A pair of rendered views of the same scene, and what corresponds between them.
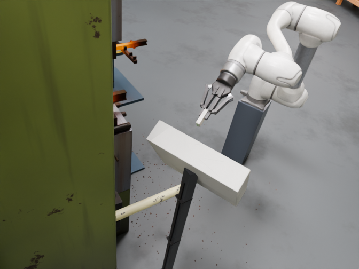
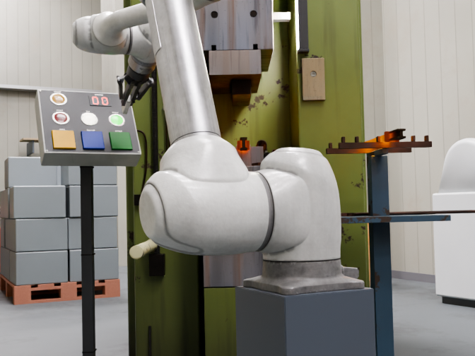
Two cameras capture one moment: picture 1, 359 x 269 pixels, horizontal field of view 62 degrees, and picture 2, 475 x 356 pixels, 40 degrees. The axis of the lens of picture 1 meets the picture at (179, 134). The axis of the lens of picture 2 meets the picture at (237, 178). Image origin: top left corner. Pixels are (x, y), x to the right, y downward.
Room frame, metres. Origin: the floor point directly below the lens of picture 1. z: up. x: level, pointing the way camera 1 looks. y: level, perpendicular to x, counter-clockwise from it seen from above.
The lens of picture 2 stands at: (2.61, -1.63, 0.76)
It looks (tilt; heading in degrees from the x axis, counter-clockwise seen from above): 3 degrees up; 128
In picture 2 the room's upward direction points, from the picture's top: 1 degrees counter-clockwise
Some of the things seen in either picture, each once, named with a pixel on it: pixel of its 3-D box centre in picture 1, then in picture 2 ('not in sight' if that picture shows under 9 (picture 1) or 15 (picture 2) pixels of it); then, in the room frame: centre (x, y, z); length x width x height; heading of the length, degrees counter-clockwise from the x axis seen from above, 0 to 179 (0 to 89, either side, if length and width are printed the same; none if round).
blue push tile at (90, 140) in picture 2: not in sight; (92, 140); (0.78, -0.13, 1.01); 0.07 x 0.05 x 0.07; 64
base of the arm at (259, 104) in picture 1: (254, 96); (309, 272); (1.90, -0.50, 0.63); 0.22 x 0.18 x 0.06; 65
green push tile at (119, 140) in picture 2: not in sight; (120, 141); (0.83, -0.04, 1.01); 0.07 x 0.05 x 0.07; 64
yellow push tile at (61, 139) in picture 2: not in sight; (63, 140); (0.74, -0.22, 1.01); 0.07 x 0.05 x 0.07; 64
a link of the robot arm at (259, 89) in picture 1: (264, 82); (295, 203); (1.88, -0.53, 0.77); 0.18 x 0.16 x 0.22; 64
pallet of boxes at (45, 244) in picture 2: not in sight; (55, 225); (-2.63, 2.24, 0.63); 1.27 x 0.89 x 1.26; 153
